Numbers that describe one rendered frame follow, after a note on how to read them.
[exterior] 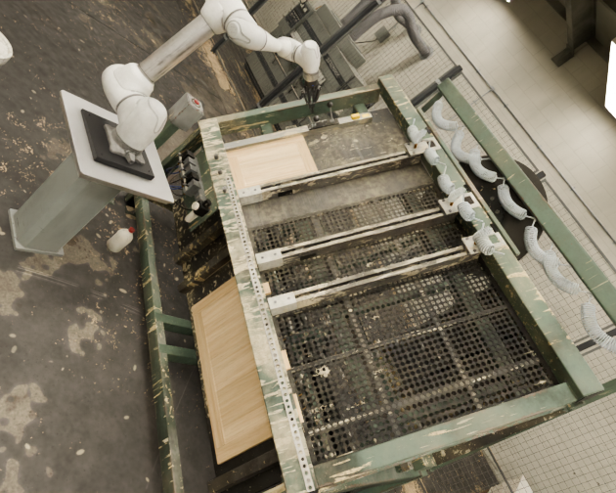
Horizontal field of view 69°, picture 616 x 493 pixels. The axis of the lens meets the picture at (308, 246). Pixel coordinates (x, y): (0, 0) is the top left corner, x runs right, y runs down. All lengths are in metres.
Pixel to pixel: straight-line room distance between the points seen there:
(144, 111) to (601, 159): 6.24
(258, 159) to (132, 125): 0.84
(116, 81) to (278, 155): 0.98
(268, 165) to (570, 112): 5.58
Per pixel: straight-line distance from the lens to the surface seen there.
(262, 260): 2.23
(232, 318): 2.54
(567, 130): 7.50
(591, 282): 2.67
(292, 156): 2.76
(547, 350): 2.24
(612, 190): 7.21
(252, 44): 2.21
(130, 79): 2.31
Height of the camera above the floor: 1.97
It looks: 21 degrees down
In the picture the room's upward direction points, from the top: 55 degrees clockwise
